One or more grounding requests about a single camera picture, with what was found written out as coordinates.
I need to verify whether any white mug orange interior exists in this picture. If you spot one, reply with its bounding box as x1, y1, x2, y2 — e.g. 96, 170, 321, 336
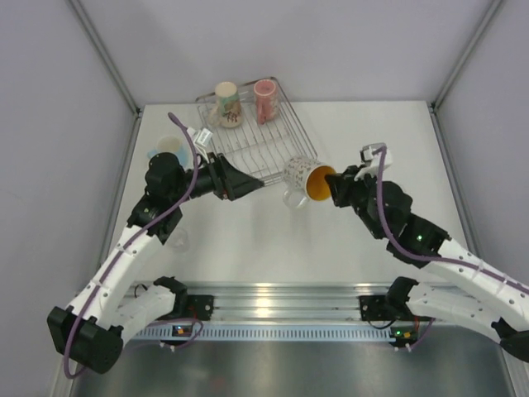
282, 155, 336, 208

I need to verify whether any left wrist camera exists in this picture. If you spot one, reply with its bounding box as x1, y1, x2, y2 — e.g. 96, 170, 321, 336
187, 127, 213, 157

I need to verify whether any wire dish rack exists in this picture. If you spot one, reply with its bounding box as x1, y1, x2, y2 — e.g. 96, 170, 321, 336
195, 76, 317, 186

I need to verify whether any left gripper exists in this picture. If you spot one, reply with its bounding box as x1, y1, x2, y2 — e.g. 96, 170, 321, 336
169, 151, 264, 205

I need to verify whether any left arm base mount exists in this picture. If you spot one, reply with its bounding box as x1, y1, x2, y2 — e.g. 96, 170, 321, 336
156, 294, 214, 321

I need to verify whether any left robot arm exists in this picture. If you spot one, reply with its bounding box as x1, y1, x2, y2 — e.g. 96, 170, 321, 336
47, 152, 265, 378

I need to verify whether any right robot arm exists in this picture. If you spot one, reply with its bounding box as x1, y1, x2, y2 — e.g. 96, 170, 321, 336
324, 166, 528, 361

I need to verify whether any aluminium frame post right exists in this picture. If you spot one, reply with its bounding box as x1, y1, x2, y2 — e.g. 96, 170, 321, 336
429, 0, 505, 114

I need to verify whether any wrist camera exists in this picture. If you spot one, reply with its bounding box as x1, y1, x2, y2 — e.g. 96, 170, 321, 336
355, 142, 393, 179
187, 127, 213, 157

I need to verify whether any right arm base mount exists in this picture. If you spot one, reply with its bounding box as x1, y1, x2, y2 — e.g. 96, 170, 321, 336
359, 276, 419, 325

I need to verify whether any slotted cable duct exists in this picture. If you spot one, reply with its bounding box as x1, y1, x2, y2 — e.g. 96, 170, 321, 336
131, 323, 397, 342

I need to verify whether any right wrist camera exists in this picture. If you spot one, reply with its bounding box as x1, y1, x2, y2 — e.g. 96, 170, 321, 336
355, 142, 393, 179

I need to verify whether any aluminium frame post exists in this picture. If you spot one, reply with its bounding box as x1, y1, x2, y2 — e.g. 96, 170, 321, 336
429, 0, 505, 114
65, 0, 141, 117

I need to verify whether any clear glass tumbler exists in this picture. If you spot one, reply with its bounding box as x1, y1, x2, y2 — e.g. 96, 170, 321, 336
167, 227, 190, 253

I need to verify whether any pink patterned mug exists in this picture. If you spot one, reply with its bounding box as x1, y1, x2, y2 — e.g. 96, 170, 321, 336
253, 79, 279, 125

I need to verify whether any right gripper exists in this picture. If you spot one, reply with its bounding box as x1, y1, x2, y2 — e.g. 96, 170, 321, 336
326, 164, 385, 241

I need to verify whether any aluminium frame post left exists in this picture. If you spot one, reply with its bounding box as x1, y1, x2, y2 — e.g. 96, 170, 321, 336
65, 0, 141, 117

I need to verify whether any light blue mug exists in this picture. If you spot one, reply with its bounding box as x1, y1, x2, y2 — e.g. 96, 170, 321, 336
146, 136, 193, 169

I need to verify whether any aluminium mounting rail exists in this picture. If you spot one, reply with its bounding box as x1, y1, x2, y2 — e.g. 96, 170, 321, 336
68, 280, 516, 326

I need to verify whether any cream floral mug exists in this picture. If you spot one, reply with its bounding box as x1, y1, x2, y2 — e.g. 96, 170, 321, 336
207, 81, 242, 128

